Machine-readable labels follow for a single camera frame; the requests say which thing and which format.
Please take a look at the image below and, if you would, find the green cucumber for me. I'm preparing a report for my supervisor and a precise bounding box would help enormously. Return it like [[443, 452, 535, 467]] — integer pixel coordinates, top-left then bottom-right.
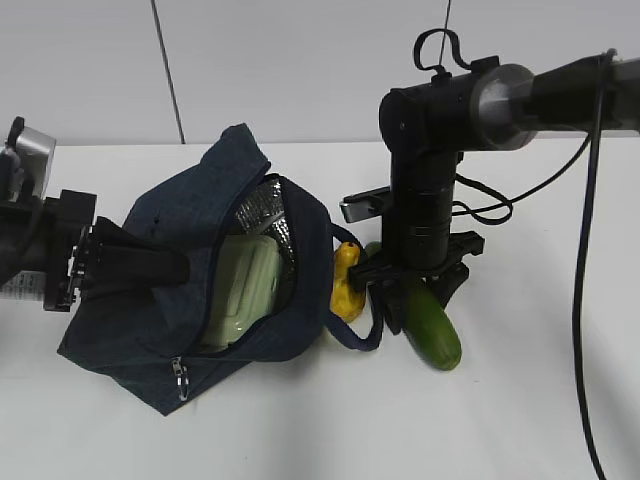
[[363, 241, 462, 372]]

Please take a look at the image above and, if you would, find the green lidded glass container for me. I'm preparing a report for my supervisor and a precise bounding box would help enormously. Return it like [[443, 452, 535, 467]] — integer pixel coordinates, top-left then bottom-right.
[[201, 235, 283, 351]]

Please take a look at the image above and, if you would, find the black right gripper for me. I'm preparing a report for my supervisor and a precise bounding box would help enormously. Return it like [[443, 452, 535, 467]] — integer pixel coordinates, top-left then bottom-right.
[[349, 231, 485, 335]]

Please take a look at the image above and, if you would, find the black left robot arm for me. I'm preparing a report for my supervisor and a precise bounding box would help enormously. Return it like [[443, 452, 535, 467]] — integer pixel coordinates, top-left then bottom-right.
[[1, 190, 190, 312]]

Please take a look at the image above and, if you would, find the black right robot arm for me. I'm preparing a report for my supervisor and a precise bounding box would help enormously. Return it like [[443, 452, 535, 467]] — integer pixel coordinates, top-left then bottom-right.
[[341, 55, 639, 331]]

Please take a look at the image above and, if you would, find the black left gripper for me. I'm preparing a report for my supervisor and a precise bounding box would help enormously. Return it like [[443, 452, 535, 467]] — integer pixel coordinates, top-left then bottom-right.
[[43, 190, 190, 311]]

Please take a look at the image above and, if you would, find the yellow pear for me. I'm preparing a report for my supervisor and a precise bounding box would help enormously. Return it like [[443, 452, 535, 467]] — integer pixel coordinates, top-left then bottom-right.
[[330, 241, 366, 323]]

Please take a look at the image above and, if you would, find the navy blue lunch bag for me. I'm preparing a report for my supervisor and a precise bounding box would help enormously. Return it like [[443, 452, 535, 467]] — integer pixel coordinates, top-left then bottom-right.
[[58, 124, 384, 415]]

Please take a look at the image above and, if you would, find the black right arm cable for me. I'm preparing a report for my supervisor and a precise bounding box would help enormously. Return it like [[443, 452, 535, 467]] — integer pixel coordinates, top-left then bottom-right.
[[413, 28, 621, 480]]

